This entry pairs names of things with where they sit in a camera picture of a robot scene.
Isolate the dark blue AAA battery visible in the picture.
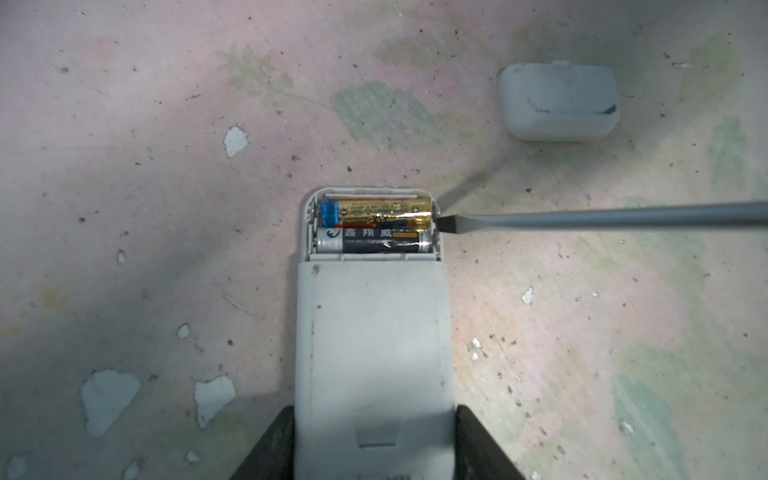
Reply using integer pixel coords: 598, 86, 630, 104
315, 228, 432, 254

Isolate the white battery cover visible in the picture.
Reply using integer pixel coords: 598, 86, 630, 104
497, 61, 620, 142

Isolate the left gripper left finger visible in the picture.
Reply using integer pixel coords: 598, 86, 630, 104
230, 406, 295, 480

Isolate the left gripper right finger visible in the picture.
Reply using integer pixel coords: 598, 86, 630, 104
454, 405, 525, 480

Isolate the black yellow screwdriver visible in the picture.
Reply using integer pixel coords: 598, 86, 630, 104
435, 201, 767, 234

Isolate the white remote control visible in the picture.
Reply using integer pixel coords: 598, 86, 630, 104
293, 187, 455, 479

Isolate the gold AAA battery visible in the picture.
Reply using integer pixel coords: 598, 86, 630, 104
319, 198, 433, 229

